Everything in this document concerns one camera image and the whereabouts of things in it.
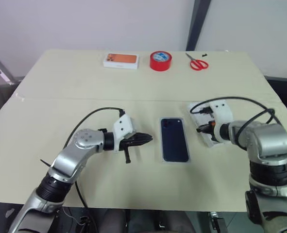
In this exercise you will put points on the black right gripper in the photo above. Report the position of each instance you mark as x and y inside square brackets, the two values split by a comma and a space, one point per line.
[210, 119]

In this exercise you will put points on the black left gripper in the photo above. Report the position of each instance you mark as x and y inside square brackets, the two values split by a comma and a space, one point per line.
[128, 143]

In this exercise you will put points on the dark blue smartphone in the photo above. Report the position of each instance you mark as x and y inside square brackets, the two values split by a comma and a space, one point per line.
[174, 140]

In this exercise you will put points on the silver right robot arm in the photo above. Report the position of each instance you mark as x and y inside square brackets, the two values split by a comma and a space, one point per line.
[267, 140]

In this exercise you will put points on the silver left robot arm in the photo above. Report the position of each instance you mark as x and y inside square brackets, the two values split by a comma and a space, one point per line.
[68, 157]

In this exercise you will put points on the white box with orange print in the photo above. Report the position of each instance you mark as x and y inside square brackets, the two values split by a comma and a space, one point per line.
[121, 60]

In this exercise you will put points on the red tape roll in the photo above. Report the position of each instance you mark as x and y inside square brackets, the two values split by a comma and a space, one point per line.
[160, 63]

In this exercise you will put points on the black metal clamp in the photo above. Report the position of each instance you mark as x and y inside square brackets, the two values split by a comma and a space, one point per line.
[217, 222]

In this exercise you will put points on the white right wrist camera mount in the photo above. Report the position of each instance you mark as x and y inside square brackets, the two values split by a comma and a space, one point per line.
[222, 111]

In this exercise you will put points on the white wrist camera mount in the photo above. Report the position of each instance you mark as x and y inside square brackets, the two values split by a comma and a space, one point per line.
[222, 111]
[123, 126]

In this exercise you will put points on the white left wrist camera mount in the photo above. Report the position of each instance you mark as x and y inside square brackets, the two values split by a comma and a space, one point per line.
[123, 126]

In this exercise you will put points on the dark grey upright post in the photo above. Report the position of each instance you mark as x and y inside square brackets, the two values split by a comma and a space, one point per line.
[197, 24]

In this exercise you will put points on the dark grey slanted frame bar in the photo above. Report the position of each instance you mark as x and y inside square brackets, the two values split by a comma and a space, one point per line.
[2, 65]

